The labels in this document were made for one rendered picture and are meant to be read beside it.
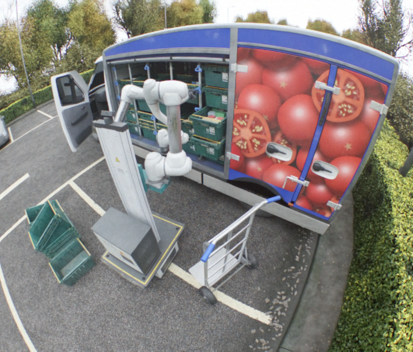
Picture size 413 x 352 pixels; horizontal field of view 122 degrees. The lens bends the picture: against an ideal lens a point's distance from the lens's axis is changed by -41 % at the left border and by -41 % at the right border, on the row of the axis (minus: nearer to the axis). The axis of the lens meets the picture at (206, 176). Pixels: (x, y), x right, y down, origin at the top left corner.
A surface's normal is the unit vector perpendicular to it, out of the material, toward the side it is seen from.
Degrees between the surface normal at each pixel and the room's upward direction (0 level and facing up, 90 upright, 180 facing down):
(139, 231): 0
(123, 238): 0
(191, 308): 0
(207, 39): 90
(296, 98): 90
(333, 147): 90
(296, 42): 90
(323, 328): 8
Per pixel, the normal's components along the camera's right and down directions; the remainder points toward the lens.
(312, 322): -0.12, -0.81
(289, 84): -0.54, 0.54
